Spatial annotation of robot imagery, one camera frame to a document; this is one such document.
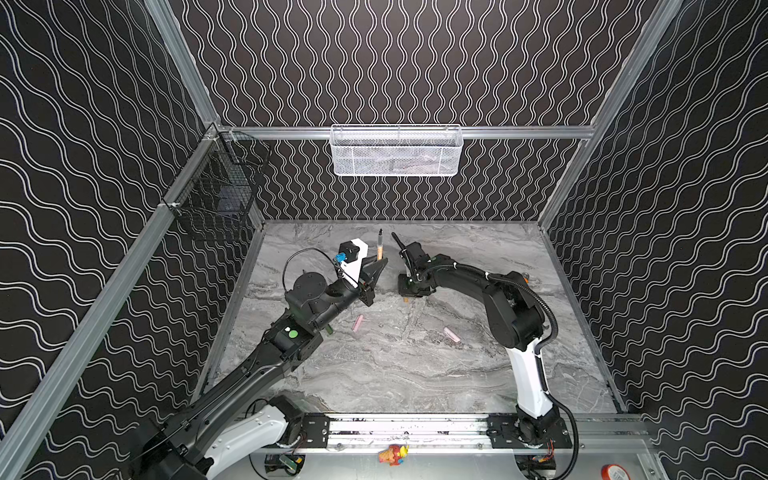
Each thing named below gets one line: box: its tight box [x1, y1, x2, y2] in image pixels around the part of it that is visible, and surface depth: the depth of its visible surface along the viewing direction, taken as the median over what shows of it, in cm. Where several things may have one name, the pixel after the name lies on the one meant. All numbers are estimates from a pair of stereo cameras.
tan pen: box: [377, 228, 384, 261], surface depth 63 cm
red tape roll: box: [601, 464, 631, 480], surface depth 69 cm
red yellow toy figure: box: [378, 444, 410, 467], surface depth 71 cm
